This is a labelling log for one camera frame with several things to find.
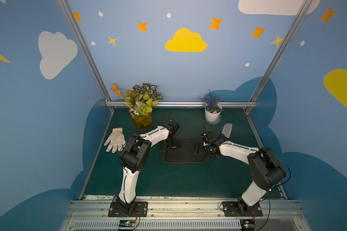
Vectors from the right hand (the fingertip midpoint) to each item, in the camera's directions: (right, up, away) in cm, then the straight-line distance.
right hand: (201, 150), depth 95 cm
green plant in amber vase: (-41, +33, +1) cm, 53 cm away
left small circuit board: (-42, -33, -24) cm, 58 cm away
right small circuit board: (+20, -33, -23) cm, 45 cm away
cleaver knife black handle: (+22, +12, +15) cm, 29 cm away
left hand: (-18, +2, +2) cm, 18 cm away
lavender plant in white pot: (+11, +29, +12) cm, 33 cm away
